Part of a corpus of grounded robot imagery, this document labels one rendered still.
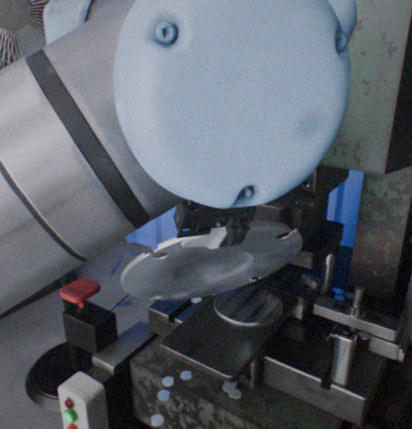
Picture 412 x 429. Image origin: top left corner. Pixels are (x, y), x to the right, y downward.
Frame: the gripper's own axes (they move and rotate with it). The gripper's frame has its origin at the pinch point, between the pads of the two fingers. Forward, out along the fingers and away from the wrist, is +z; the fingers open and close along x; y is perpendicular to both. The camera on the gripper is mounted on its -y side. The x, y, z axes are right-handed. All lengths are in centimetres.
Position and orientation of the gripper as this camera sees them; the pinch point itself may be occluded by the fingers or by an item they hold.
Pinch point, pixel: (213, 235)
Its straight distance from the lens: 57.5
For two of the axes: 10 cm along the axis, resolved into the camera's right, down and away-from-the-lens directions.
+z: -2.0, 4.8, 8.5
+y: -9.5, 1.2, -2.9
